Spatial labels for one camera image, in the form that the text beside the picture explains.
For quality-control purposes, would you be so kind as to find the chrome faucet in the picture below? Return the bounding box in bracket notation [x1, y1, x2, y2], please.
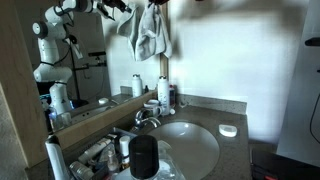
[129, 108, 163, 133]

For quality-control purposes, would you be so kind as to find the red capped spray can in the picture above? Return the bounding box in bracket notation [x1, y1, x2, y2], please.
[169, 84, 178, 107]

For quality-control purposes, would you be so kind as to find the white oval sink basin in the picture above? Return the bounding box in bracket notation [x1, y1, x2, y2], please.
[147, 121, 221, 180]

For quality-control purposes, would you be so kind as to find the small bottle with white cap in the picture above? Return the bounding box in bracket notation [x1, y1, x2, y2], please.
[118, 135, 132, 170]

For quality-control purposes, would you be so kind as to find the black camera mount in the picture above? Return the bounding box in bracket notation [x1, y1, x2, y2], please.
[304, 36, 320, 47]

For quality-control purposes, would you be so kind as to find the white rounded soap box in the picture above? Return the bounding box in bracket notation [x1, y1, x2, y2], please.
[218, 123, 239, 138]

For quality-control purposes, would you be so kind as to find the wood framed wall mirror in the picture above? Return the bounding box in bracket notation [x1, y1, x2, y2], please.
[0, 0, 170, 168]

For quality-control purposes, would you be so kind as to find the black hanging cable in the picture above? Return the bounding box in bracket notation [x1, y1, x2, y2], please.
[309, 99, 320, 145]

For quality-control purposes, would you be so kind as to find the clear mouthwash bottle black cap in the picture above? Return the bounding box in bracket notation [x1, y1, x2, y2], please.
[114, 134, 168, 180]

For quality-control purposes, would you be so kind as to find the tall white bottle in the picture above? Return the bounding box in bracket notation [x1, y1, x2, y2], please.
[157, 75, 171, 117]

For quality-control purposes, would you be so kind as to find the white mug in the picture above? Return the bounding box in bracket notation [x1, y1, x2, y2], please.
[143, 99, 165, 119]

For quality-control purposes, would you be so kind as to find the grey toiletry tray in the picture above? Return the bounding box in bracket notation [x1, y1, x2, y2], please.
[68, 126, 139, 180]

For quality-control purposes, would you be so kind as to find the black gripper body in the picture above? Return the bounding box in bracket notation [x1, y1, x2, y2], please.
[148, 0, 171, 6]

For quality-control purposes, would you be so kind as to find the white spray bottle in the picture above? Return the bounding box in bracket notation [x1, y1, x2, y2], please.
[44, 134, 72, 180]

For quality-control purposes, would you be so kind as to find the silver cylindrical jar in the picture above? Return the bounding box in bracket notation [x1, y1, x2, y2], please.
[69, 160, 97, 180]

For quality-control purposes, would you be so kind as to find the white cream tube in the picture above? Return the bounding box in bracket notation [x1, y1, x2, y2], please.
[77, 137, 113, 165]

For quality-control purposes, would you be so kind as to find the small glass bottle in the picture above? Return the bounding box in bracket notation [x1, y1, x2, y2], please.
[106, 146, 121, 175]

